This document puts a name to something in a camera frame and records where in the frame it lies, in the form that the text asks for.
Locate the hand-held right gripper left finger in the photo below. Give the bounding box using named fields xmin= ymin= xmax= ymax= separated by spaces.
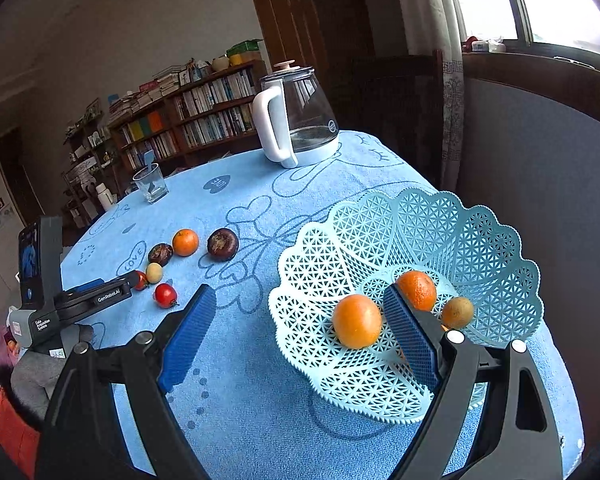
xmin=37 ymin=283 xmax=217 ymax=480

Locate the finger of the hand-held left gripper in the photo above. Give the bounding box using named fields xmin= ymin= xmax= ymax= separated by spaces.
xmin=55 ymin=282 xmax=135 ymax=322
xmin=62 ymin=278 xmax=105 ymax=295

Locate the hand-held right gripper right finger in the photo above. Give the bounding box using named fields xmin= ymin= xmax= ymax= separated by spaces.
xmin=382 ymin=284 xmax=566 ymax=480

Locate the large tan round fruit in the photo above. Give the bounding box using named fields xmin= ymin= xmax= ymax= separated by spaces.
xmin=440 ymin=296 xmax=475 ymax=331

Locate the large orange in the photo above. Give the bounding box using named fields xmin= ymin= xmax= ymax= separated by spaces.
xmin=333 ymin=294 xmax=383 ymax=350

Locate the dark purple passion fruit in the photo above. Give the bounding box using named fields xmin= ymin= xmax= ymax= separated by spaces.
xmin=207 ymin=228 xmax=240 ymax=260
xmin=147 ymin=243 xmax=174 ymax=266

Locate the teal plastic lattice basket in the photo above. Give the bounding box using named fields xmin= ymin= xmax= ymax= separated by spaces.
xmin=267 ymin=187 xmax=543 ymax=426

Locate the blue printed towel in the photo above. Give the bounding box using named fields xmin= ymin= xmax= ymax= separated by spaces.
xmin=60 ymin=130 xmax=583 ymax=480

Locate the white thermos bottle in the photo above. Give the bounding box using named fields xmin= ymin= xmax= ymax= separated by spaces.
xmin=96 ymin=183 xmax=117 ymax=212

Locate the clear glass cup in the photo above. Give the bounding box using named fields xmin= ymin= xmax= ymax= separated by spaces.
xmin=132 ymin=164 xmax=169 ymax=204

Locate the cluttered storage rack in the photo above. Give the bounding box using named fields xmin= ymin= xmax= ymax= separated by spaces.
xmin=62 ymin=100 xmax=118 ymax=231

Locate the wooden bookshelf with books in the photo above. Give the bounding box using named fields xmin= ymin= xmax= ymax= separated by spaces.
xmin=107 ymin=57 xmax=271 ymax=173

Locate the patterned curtain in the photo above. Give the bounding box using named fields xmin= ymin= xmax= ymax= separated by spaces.
xmin=390 ymin=0 xmax=468 ymax=193

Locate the green box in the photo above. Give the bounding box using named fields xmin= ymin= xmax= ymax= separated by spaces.
xmin=226 ymin=39 xmax=265 ymax=61

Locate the windowsill clutter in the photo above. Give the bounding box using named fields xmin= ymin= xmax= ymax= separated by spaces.
xmin=461 ymin=36 xmax=507 ymax=54

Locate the brown wooden door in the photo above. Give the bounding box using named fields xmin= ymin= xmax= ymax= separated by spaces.
xmin=242 ymin=0 xmax=381 ymax=131

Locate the glass kettle with white handle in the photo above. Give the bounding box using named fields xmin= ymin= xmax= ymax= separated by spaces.
xmin=252 ymin=61 xmax=342 ymax=169

